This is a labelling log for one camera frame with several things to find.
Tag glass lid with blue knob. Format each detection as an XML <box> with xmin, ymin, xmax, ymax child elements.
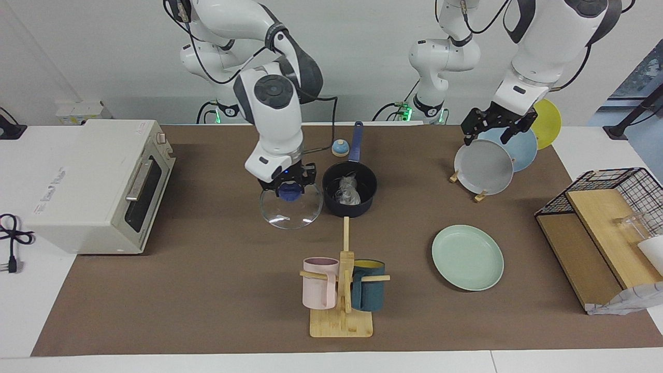
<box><xmin>259</xmin><ymin>181</ymin><xmax>324</xmax><ymax>230</ymax></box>

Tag clear plastic bag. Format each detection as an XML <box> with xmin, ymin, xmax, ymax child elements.
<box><xmin>334</xmin><ymin>175</ymin><xmax>362</xmax><ymax>206</ymax></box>

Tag light blue plate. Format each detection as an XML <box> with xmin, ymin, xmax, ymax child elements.
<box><xmin>478</xmin><ymin>126</ymin><xmax>539</xmax><ymax>173</ymax></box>

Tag grey plate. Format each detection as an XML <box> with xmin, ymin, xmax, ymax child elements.
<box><xmin>454</xmin><ymin>139</ymin><xmax>514</xmax><ymax>196</ymax></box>

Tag yellow plate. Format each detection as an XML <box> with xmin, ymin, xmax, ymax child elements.
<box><xmin>531</xmin><ymin>99</ymin><xmax>562</xmax><ymax>151</ymax></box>

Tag wooden plate rack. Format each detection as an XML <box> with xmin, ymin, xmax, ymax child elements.
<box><xmin>449</xmin><ymin>170</ymin><xmax>488</xmax><ymax>203</ymax></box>

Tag mint green plate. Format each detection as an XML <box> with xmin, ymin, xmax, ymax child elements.
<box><xmin>431</xmin><ymin>224</ymin><xmax>505</xmax><ymax>292</ymax></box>

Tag dark blue saucepan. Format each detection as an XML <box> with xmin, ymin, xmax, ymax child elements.
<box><xmin>322</xmin><ymin>122</ymin><xmax>378</xmax><ymax>218</ymax></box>

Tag pink mug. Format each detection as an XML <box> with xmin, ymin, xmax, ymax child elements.
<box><xmin>302</xmin><ymin>257</ymin><xmax>340</xmax><ymax>310</ymax></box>

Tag brown table mat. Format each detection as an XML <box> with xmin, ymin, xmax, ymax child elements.
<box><xmin>31</xmin><ymin>123</ymin><xmax>663</xmax><ymax>357</ymax></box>

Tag black angled stand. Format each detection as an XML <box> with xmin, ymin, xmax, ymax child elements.
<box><xmin>603</xmin><ymin>83</ymin><xmax>663</xmax><ymax>139</ymax></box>

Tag teal mug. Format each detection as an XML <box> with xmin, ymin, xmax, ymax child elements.
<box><xmin>351</xmin><ymin>259</ymin><xmax>386</xmax><ymax>312</ymax></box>

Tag light bamboo board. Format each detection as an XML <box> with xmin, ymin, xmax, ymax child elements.
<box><xmin>566</xmin><ymin>189</ymin><xmax>663</xmax><ymax>290</ymax></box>

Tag wooden mug tree stand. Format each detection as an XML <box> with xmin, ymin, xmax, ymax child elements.
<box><xmin>299</xmin><ymin>217</ymin><xmax>391</xmax><ymax>338</ymax></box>

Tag clear glass cup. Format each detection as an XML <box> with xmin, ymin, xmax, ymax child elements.
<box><xmin>614</xmin><ymin>212</ymin><xmax>649</xmax><ymax>245</ymax></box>

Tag white cup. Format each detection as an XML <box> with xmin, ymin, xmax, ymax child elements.
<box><xmin>637</xmin><ymin>236</ymin><xmax>663</xmax><ymax>276</ymax></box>

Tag white toaster oven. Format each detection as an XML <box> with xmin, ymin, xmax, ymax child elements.
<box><xmin>25</xmin><ymin>120</ymin><xmax>177</xmax><ymax>255</ymax></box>

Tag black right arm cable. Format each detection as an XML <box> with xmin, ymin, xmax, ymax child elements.
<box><xmin>303</xmin><ymin>95</ymin><xmax>339</xmax><ymax>154</ymax></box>

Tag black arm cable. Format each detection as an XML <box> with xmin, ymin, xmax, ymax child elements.
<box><xmin>303</xmin><ymin>95</ymin><xmax>339</xmax><ymax>154</ymax></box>
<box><xmin>552</xmin><ymin>44</ymin><xmax>597</xmax><ymax>92</ymax></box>

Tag black base cable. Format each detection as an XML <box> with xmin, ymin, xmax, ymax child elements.
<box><xmin>373</xmin><ymin>78</ymin><xmax>421</xmax><ymax>123</ymax></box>
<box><xmin>196</xmin><ymin>100</ymin><xmax>219</xmax><ymax>125</ymax></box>

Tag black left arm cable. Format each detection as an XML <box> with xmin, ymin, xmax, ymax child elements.
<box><xmin>552</xmin><ymin>44</ymin><xmax>597</xmax><ymax>92</ymax></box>

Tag black wire basket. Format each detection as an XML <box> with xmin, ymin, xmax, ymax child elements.
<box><xmin>535</xmin><ymin>167</ymin><xmax>663</xmax><ymax>237</ymax></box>

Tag white wall power strip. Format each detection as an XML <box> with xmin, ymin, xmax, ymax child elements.
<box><xmin>56</xmin><ymin>101</ymin><xmax>112</xmax><ymax>126</ymax></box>

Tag black power cable with plug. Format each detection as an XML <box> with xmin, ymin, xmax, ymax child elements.
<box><xmin>0</xmin><ymin>213</ymin><xmax>35</xmax><ymax>274</ymax></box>

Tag black clamp mount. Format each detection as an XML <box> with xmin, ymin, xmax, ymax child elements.
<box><xmin>0</xmin><ymin>106</ymin><xmax>27</xmax><ymax>140</ymax></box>

